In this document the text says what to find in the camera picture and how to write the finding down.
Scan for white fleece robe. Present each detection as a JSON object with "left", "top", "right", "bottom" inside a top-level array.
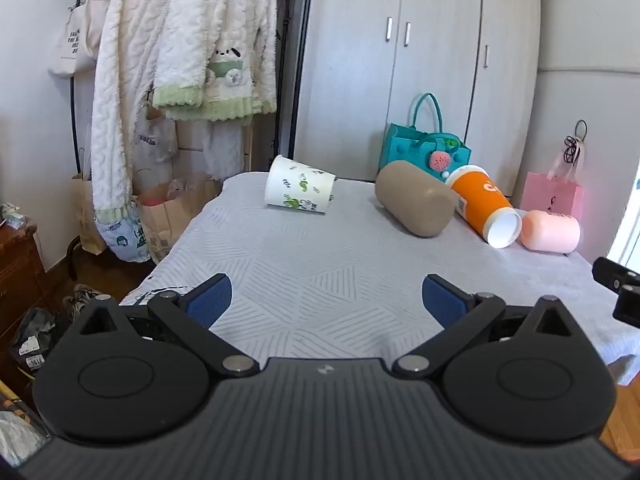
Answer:
[{"left": 90, "top": 0, "right": 181, "bottom": 226}]

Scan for grey wardrobe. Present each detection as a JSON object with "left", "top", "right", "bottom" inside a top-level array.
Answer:
[{"left": 292, "top": 0, "right": 543, "bottom": 198}]

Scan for pink cup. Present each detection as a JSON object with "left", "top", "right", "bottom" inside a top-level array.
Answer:
[{"left": 520, "top": 210, "right": 582, "bottom": 254}]

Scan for brown paper bag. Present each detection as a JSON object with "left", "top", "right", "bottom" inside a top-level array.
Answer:
[
  {"left": 72, "top": 172, "right": 108, "bottom": 256},
  {"left": 135, "top": 175, "right": 223, "bottom": 263}
]

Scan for white fleece pants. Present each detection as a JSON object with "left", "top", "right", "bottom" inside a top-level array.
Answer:
[{"left": 202, "top": 120, "right": 251, "bottom": 181}]

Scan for white pajama top green trim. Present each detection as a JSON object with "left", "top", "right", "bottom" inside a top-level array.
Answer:
[{"left": 152, "top": 0, "right": 278, "bottom": 122}]

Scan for pink gift bag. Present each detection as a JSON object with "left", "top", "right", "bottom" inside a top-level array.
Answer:
[{"left": 520, "top": 152, "right": 586, "bottom": 222}]

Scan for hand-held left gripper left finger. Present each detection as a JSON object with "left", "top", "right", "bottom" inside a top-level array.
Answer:
[{"left": 70, "top": 274, "right": 261, "bottom": 378}]

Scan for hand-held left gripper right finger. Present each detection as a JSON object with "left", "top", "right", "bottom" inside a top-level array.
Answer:
[{"left": 391, "top": 274, "right": 583, "bottom": 380}]

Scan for wooden cabinet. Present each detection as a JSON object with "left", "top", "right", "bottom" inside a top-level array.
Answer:
[{"left": 0, "top": 220, "right": 48, "bottom": 361}]

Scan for blue and white printed bag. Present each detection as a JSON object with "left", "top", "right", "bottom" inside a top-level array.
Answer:
[{"left": 95, "top": 205, "right": 152, "bottom": 264}]

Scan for canvas tote bag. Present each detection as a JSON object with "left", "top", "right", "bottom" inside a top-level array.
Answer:
[{"left": 47, "top": 0, "right": 108, "bottom": 79}]

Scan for orange cup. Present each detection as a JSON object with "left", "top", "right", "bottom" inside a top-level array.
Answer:
[{"left": 445, "top": 165, "right": 523, "bottom": 249}]

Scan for teal handbag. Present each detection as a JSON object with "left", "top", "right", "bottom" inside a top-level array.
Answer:
[{"left": 379, "top": 92, "right": 472, "bottom": 183}]

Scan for black pole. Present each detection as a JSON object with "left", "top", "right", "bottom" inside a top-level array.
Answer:
[{"left": 271, "top": 0, "right": 301, "bottom": 171}]

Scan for grey patterned tablecloth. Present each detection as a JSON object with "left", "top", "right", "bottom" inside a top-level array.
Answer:
[{"left": 119, "top": 171, "right": 640, "bottom": 386}]

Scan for grey sneakers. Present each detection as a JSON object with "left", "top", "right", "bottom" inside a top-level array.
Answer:
[{"left": 62, "top": 284, "right": 108, "bottom": 321}]

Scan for white cup with green print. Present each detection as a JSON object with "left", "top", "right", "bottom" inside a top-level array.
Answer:
[{"left": 264, "top": 155, "right": 337, "bottom": 216}]

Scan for tan cup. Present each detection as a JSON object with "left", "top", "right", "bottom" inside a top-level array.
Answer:
[{"left": 375, "top": 161, "right": 458, "bottom": 238}]

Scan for black clothes rack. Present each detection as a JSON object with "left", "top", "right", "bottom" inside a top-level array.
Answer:
[{"left": 65, "top": 0, "right": 101, "bottom": 281}]

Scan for black cords on wall hook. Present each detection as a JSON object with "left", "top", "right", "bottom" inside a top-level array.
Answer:
[{"left": 564, "top": 120, "right": 588, "bottom": 166}]

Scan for black plastic bag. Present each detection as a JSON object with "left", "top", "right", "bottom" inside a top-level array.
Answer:
[{"left": 10, "top": 307, "right": 61, "bottom": 371}]

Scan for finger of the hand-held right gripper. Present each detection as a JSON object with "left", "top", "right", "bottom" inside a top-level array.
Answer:
[{"left": 592, "top": 257, "right": 640, "bottom": 328}]

